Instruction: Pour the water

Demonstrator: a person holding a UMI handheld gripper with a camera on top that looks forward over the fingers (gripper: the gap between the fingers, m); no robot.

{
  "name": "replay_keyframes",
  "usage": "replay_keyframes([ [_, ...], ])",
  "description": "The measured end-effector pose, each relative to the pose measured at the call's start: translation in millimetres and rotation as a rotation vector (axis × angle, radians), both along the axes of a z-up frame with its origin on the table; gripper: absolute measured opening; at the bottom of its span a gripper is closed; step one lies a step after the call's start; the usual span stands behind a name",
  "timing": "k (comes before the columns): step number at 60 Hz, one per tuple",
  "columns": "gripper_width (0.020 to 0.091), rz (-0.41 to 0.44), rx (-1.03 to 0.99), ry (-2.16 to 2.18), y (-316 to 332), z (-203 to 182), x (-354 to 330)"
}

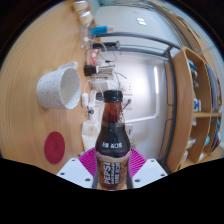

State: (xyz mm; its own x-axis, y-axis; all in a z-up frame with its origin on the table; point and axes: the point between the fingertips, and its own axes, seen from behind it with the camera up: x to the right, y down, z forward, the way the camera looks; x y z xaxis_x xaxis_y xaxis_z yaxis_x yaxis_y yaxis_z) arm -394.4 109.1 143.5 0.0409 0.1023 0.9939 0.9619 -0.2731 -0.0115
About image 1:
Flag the blue tube bottle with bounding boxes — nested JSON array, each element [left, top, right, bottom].
[[88, 25, 115, 36]]

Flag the small white oval case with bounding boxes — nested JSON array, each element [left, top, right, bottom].
[[81, 92, 90, 108]]

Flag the white tape roll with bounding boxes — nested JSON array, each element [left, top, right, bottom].
[[78, 10, 94, 25], [73, 0, 89, 12]]

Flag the grey metal frame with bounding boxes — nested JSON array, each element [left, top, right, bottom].
[[99, 31, 183, 161]]

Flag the white tissue pack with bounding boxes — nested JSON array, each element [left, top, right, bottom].
[[82, 119, 102, 150]]

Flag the black electric shaver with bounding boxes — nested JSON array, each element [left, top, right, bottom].
[[92, 40, 120, 51]]

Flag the wooden shelf unit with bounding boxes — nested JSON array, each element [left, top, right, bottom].
[[165, 45, 224, 173]]

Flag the flat round red coaster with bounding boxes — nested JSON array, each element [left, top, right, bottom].
[[43, 131, 66, 165]]

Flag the speckled white mug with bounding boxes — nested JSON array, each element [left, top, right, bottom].
[[35, 60, 82, 110]]

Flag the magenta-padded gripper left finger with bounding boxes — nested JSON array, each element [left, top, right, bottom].
[[56, 147, 98, 189]]

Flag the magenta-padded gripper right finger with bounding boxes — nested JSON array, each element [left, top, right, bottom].
[[128, 147, 168, 189]]

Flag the white desk lamp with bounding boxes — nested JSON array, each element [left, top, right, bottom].
[[124, 65, 160, 124]]

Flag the cola bottle with black cap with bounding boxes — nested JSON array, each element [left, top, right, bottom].
[[94, 89, 132, 191]]

